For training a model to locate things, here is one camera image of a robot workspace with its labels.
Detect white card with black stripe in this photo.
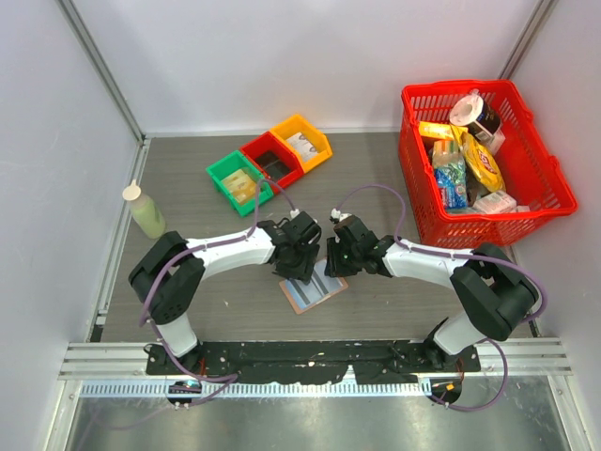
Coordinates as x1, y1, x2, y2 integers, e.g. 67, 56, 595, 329
312, 259, 347, 298

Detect tan leather card holder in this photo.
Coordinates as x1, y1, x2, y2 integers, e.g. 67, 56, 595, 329
279, 258, 348, 315

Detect grey patterned card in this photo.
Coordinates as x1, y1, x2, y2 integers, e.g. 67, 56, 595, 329
299, 142, 318, 162
286, 132, 312, 150

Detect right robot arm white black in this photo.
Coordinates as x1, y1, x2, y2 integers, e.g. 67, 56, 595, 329
325, 209, 540, 371

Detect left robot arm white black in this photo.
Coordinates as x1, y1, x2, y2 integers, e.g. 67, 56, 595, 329
128, 211, 321, 374

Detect black cards in red bin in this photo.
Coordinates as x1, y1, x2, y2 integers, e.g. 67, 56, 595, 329
255, 151, 292, 182

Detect yellow cards in green bin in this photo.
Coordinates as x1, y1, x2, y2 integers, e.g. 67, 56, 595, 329
222, 169, 256, 205

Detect red storage bin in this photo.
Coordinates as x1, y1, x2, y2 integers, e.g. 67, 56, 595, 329
239, 132, 304, 195

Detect green storage bin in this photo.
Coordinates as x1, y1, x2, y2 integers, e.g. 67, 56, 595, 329
206, 150, 274, 217

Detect yellow storage bin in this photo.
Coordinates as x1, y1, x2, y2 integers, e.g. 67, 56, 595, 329
270, 115, 332, 173

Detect blue snack bag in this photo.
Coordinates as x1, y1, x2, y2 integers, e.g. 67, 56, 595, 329
431, 140, 468, 210

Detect white small box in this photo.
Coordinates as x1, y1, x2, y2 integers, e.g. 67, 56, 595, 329
472, 190, 517, 214

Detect yellow snack packet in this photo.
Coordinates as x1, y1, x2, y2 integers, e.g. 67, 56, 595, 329
418, 121, 469, 141

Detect yellow chips bag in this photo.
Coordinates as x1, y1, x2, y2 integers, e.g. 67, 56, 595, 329
461, 132, 505, 193

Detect green liquid squeeze bottle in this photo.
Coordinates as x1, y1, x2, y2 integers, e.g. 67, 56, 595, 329
122, 179, 166, 240

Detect dark labelled can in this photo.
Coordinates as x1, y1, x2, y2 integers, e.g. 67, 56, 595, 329
468, 98, 501, 142

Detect red plastic shopping basket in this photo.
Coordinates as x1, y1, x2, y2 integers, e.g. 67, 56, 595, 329
398, 80, 578, 249

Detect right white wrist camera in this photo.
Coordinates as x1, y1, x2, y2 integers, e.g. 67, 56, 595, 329
330, 208, 351, 225

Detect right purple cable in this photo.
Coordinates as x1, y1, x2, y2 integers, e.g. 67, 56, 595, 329
332, 184, 549, 414

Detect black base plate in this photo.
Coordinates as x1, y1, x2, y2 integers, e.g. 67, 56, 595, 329
144, 340, 481, 385

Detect white slotted cable duct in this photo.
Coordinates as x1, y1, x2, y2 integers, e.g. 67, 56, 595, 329
80, 378, 432, 399

